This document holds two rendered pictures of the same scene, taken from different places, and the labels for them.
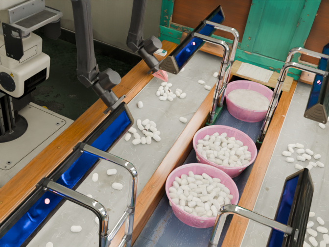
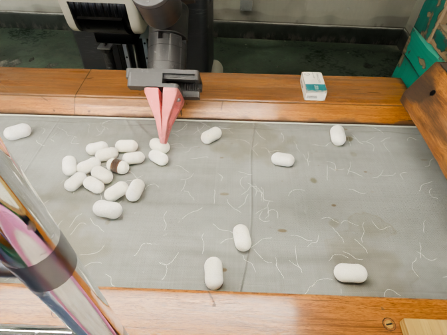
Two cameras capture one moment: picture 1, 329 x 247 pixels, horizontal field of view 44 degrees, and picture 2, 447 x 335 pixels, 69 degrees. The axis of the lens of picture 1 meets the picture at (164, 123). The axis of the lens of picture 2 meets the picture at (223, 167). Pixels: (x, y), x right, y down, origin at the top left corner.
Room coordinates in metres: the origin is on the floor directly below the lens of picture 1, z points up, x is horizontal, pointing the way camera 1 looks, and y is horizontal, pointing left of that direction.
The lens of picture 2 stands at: (1.70, -0.34, 1.09)
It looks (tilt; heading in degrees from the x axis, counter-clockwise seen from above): 47 degrees down; 72
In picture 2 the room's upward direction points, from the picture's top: 1 degrees clockwise
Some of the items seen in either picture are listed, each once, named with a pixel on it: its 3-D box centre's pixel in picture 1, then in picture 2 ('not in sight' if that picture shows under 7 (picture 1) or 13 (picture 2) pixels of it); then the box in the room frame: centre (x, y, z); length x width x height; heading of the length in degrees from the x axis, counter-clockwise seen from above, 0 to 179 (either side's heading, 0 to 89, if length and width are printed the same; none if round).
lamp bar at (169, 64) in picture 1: (197, 34); not in sight; (1.63, -0.08, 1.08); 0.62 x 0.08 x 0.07; 161
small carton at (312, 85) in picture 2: (160, 52); (312, 86); (1.99, 0.08, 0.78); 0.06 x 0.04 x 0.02; 71
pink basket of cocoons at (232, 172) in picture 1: (222, 153); not in sight; (1.28, -0.26, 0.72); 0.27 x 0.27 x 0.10
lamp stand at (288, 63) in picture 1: (293, 104); not in sight; (1.47, -0.54, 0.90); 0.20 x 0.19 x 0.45; 161
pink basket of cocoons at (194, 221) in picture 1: (199, 197); not in sight; (1.02, -0.17, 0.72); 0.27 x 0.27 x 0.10
